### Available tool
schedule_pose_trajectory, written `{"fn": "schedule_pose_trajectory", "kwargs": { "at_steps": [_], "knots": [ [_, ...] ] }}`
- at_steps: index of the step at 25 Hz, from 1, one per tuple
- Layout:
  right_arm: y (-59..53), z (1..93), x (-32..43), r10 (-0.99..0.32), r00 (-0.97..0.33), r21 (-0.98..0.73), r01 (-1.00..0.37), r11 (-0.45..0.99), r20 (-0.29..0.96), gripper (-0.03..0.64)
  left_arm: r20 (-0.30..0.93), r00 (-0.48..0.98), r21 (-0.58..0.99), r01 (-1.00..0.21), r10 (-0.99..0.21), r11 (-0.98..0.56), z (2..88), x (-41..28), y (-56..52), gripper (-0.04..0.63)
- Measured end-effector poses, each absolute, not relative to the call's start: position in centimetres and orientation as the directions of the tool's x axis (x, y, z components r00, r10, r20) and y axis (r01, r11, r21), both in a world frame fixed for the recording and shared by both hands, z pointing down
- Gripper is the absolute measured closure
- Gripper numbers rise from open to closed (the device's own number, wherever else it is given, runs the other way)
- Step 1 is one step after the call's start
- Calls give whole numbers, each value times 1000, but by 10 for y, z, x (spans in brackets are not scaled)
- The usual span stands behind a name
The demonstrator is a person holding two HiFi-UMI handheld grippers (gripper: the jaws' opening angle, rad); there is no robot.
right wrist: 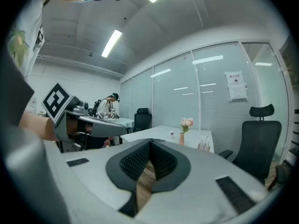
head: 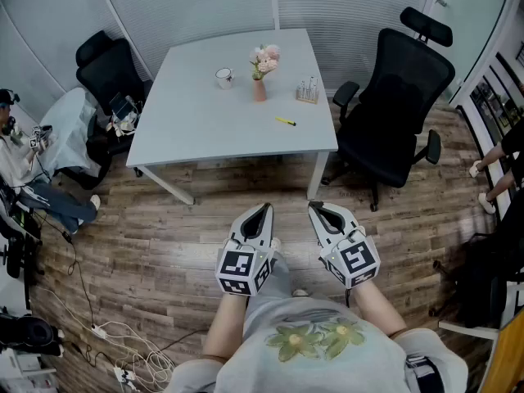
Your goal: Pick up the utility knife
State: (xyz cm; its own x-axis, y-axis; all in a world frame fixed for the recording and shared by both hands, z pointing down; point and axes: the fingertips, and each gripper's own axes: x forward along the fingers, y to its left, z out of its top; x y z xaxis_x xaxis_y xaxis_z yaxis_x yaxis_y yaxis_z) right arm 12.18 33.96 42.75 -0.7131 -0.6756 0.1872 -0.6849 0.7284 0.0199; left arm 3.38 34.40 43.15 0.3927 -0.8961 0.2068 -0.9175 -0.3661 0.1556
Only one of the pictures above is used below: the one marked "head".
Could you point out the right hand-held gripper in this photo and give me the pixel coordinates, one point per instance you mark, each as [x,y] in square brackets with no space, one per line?
[356,260]

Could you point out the person's right forearm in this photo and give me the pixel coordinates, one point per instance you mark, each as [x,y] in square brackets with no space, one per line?
[376,305]

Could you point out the person's grey flower print shirt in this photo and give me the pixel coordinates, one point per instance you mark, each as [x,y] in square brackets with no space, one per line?
[311,362]

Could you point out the yellow marker pen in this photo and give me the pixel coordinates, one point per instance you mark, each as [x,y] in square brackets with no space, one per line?
[284,120]

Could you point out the black office chair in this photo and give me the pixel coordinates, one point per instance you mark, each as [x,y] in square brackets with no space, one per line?
[106,68]

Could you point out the wooden tube rack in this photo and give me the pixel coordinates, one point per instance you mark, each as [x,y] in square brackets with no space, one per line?
[308,93]

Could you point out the person's shoe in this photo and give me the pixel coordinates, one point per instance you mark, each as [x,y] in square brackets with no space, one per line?
[300,292]
[276,243]

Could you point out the pink flower bouquet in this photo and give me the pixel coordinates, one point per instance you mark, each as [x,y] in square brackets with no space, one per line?
[265,57]

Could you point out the black tablet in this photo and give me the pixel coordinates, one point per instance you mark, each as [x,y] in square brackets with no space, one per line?
[120,105]

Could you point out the person's left forearm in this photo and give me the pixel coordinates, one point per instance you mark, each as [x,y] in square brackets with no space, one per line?
[225,326]

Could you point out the black mesh chair with headrest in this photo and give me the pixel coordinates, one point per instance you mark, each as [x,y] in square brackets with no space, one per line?
[393,109]

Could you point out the black swivel chair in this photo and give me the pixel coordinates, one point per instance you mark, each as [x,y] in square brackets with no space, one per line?
[479,276]

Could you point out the round table with pale cloth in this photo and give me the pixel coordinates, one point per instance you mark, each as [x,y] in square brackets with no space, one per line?
[65,133]

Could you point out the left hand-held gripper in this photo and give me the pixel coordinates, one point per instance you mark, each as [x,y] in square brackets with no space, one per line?
[235,262]

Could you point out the orange wooden board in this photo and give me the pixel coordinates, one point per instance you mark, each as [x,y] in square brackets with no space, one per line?
[507,358]

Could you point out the white mug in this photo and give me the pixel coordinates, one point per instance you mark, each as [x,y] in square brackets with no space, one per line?
[224,79]

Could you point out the white display shelf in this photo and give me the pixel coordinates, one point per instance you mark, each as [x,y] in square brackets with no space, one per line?
[483,96]

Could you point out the white power strip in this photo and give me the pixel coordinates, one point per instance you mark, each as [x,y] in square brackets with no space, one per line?
[124,375]
[99,331]

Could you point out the pink vase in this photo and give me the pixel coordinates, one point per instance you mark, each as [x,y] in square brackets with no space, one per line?
[259,91]

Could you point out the black equipment stand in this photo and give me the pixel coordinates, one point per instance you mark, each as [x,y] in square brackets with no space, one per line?
[16,252]

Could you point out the black bag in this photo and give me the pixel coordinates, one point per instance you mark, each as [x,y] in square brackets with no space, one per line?
[28,334]

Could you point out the white table leg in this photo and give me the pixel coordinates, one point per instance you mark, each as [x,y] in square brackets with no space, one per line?
[168,186]
[317,176]

